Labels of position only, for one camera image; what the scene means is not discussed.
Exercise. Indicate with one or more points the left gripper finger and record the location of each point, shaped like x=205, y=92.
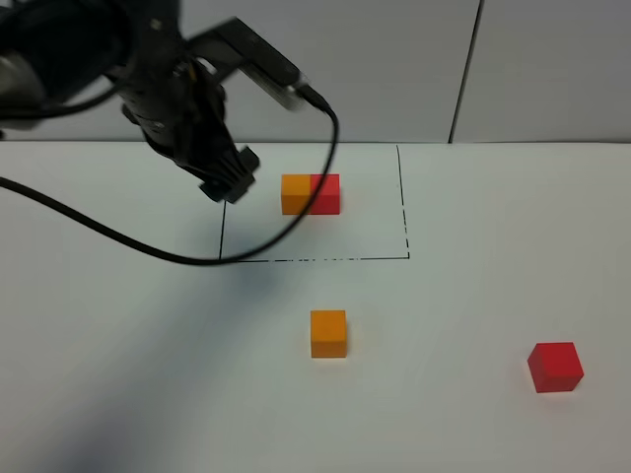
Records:
x=236, y=174
x=218, y=191

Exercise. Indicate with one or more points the red template block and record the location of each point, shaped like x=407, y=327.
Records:
x=328, y=201

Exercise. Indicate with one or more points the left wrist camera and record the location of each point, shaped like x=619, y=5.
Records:
x=233, y=46

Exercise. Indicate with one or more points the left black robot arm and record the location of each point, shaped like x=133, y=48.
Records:
x=61, y=58

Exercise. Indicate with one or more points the orange template block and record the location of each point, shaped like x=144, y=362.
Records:
x=295, y=193

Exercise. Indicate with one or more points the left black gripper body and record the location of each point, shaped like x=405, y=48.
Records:
x=179, y=107

